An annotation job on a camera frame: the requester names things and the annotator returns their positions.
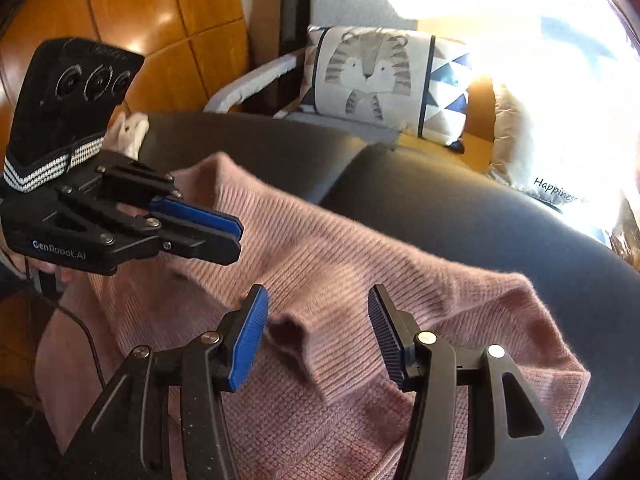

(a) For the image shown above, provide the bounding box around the pink knitted sweater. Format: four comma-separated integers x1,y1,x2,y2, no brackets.
35,152,591,480

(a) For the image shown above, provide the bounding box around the black cable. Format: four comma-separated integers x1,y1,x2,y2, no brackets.
22,255,109,392

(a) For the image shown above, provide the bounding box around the grey sofa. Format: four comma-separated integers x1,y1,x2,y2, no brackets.
202,0,496,176

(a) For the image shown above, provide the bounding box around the person's left hand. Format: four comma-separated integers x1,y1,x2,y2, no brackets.
30,257,77,286

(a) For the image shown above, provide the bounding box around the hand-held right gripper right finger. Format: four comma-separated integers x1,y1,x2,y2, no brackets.
367,284,581,480

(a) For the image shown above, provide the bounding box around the tiger print cushion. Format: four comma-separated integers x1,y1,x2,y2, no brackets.
300,25,473,150

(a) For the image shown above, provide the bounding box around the folded beige cloth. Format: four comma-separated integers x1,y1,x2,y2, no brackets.
107,112,151,161

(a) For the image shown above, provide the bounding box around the wooden wardrobe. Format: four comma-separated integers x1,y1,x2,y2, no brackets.
0,0,251,391

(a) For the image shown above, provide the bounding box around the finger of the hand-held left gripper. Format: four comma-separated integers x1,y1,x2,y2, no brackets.
102,162,244,241
120,215,242,267

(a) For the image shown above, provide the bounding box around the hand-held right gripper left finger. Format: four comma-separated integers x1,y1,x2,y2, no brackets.
60,284,271,480

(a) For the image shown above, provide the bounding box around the pale beige cushion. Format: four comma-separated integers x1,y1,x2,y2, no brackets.
486,82,623,233

